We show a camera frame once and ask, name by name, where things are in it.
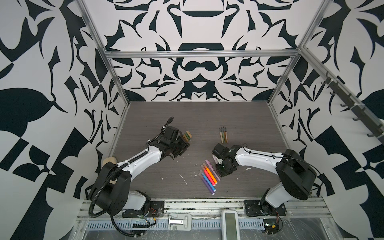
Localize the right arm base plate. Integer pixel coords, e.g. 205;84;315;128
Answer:
244;200;286;217

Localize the aluminium frame crossbar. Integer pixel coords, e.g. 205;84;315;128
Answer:
105;50;298;59

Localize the wall hook rail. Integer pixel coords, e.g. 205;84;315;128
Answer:
322;72;384;145

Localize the purple marker pen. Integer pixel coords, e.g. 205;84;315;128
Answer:
198;174;215;195

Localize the small circuit board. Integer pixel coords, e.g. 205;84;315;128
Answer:
263;218;284;236

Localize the orange marker pen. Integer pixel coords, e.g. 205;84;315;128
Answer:
203;164;218;186

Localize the white latch bracket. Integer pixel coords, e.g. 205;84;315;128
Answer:
168;213;192;231

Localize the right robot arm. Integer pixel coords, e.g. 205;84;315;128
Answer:
212;144;317;217

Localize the red marker pen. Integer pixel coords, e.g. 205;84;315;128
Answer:
201;164;217;187

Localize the white handheld device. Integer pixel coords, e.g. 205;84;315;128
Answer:
221;209;240;240

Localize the green pen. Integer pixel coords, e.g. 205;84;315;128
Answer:
221;127;227;143

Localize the pink cream marker pen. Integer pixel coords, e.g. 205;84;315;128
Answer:
213;155;219;164

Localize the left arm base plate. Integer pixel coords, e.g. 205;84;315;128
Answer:
122;201;165;218

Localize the black corrugated cable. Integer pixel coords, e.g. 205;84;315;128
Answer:
109;214;157;238

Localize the lilac marker pen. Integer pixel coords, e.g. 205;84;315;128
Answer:
205;160;221;181

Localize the beige sponge pad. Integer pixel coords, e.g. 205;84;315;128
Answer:
102;157;117;167

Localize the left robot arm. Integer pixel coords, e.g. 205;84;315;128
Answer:
89;117;190;218

